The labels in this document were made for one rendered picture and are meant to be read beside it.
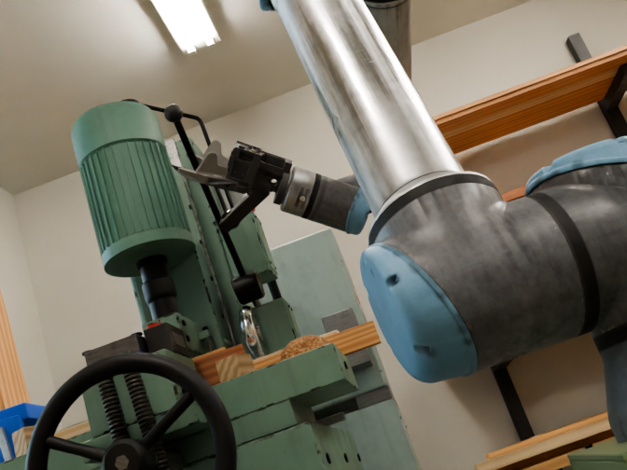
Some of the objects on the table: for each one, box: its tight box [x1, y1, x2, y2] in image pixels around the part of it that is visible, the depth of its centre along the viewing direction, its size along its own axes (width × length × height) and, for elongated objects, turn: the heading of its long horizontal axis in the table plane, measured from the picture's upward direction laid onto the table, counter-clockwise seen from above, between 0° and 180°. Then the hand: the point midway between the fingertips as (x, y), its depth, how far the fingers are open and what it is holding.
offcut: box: [12, 425, 35, 458], centre depth 123 cm, size 3×4×5 cm
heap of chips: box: [281, 335, 329, 361], centre depth 124 cm, size 9×14×4 cm, turn 129°
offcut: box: [216, 353, 255, 382], centre depth 120 cm, size 5×4×4 cm
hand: (180, 164), depth 140 cm, fingers open, 14 cm apart
